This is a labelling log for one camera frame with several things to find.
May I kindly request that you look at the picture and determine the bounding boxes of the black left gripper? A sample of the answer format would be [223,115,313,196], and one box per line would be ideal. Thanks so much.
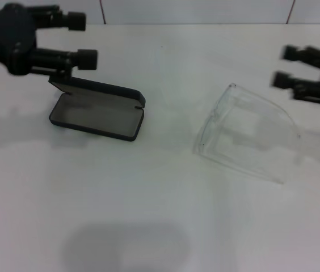
[0,2,98,78]

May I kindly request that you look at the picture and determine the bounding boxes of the black glasses case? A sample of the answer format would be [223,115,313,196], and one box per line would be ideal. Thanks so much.
[48,74,146,142]

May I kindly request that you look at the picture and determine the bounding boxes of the clear transparent glasses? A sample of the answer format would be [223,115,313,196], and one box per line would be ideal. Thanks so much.
[192,83,304,185]

